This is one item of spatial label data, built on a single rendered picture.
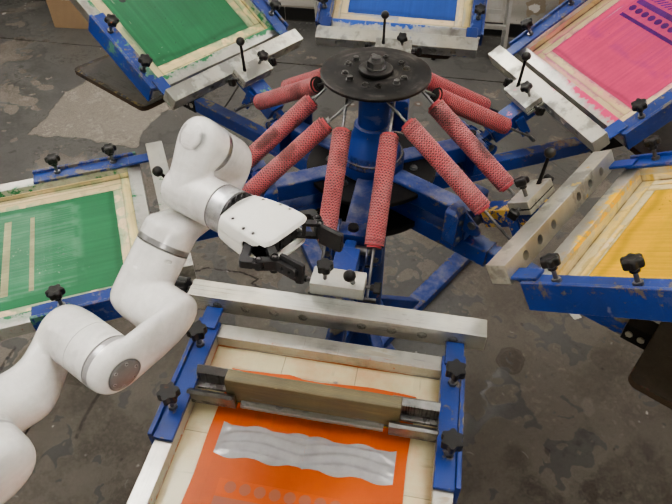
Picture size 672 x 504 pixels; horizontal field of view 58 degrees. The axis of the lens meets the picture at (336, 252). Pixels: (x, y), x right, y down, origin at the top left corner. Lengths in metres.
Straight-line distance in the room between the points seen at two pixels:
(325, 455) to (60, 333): 0.58
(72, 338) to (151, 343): 0.11
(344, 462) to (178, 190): 0.63
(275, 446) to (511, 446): 1.33
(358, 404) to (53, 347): 0.57
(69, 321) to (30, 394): 0.11
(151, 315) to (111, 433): 1.62
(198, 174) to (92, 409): 1.78
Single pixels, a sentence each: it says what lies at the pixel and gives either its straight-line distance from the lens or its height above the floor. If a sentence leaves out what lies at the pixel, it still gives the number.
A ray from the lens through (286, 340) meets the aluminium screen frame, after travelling 1.37.
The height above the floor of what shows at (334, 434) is 0.95.
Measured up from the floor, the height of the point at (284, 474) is 0.95.
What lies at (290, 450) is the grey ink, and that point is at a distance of 1.26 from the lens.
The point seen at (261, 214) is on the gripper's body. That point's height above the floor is 1.51.
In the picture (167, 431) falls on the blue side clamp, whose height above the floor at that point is 1.00.
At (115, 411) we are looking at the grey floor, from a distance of 2.57.
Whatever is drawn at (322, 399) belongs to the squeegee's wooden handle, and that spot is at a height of 1.05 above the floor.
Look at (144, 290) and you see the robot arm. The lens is 0.95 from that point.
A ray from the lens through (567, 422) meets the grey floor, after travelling 2.56.
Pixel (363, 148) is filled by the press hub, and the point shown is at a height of 1.10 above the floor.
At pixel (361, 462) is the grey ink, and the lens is 1.25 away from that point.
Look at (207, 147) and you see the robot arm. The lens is 0.93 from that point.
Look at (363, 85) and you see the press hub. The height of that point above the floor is 1.31.
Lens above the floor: 2.08
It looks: 44 degrees down
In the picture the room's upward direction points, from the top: straight up
